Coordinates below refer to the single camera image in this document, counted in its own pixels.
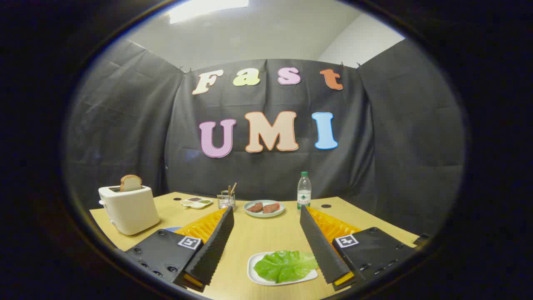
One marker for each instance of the green lettuce leaf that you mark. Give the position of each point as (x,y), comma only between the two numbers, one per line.
(283,266)

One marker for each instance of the clear water bottle green cap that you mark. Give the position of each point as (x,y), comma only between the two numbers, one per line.
(304,193)

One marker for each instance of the glass utensil holder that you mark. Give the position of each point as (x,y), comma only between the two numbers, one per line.
(225,201)

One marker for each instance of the ceiling light panel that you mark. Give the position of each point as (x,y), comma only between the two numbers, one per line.
(204,8)

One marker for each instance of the white divided sauce dish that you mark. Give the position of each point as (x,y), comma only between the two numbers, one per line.
(195,203)

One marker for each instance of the toast bread slice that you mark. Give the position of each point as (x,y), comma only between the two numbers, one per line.
(130,183)

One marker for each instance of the white square plate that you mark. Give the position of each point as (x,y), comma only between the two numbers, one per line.
(253,273)

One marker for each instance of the black backdrop cloth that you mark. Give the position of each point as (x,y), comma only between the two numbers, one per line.
(125,125)

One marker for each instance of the pale green round plate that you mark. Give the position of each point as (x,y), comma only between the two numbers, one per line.
(264,215)

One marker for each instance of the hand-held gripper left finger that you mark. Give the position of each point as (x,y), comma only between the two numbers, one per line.
(214,246)

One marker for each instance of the blue rimmed plate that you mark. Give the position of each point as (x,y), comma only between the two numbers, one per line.
(171,229)

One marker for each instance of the white toaster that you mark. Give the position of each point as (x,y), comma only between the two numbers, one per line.
(131,210)

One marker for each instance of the brown meat patty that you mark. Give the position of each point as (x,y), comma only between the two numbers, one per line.
(255,207)
(271,208)

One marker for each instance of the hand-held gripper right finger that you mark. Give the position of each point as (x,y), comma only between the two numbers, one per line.
(320,246)

